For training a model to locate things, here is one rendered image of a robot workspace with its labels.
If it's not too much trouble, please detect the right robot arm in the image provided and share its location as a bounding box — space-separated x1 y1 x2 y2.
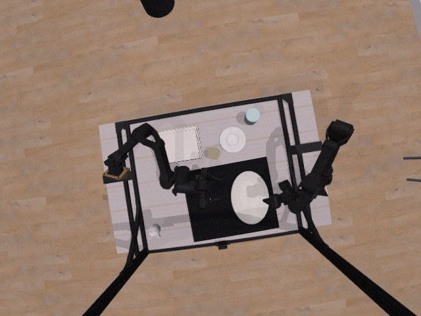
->
278 120 355 214

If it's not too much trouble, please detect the white round platter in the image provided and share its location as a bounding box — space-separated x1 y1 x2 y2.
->
231 171 269 224

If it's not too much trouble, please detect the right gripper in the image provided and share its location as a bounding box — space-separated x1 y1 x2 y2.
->
262 192 296 209

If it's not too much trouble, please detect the white saucer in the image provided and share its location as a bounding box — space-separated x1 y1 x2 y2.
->
220 126 246 153

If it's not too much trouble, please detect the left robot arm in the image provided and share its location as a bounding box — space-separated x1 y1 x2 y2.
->
104 123 206 196

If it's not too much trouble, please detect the black rectangular mat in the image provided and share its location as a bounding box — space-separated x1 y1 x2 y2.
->
185 157 279 242

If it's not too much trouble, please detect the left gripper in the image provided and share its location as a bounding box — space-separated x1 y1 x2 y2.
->
187 168 221 210

